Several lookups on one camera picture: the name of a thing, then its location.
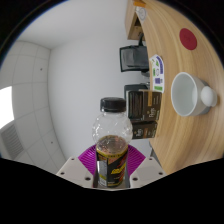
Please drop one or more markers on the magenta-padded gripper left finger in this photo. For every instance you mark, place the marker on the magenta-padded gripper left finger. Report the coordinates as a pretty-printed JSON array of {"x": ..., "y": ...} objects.
[{"x": 87, "y": 158}]

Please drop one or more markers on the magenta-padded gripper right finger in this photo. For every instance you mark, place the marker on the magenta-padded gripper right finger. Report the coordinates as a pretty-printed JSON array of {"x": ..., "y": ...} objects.
[{"x": 136, "y": 158}]

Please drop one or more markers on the clear black-capped drink bottle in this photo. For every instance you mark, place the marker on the clear black-capped drink bottle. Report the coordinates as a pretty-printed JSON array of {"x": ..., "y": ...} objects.
[{"x": 111, "y": 133}]

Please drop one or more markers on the small dark brown box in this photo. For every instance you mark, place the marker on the small dark brown box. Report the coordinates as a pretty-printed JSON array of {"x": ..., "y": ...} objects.
[{"x": 144, "y": 130}]

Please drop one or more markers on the wide dark brown box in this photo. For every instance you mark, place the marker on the wide dark brown box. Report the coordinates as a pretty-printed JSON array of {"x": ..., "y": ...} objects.
[{"x": 138, "y": 106}]

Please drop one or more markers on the white ceramic mug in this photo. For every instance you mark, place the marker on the white ceramic mug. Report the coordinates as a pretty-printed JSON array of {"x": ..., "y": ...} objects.
[{"x": 186, "y": 95}]

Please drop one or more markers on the white printed leaflet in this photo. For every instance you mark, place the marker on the white printed leaflet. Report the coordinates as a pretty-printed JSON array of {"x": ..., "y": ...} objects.
[{"x": 157, "y": 71}]

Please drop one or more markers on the ceiling light panel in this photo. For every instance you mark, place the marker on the ceiling light panel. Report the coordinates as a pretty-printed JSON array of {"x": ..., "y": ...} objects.
[{"x": 5, "y": 106}]

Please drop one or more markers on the grey mesh office chair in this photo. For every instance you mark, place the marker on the grey mesh office chair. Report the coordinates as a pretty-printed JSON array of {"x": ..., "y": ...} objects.
[{"x": 133, "y": 58}]

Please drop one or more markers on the flat round red coaster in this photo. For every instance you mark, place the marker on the flat round red coaster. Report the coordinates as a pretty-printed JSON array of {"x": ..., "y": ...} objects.
[{"x": 188, "y": 39}]

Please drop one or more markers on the wooden side desk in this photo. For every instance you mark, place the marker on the wooden side desk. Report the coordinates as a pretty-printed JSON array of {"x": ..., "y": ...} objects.
[{"x": 131, "y": 20}]

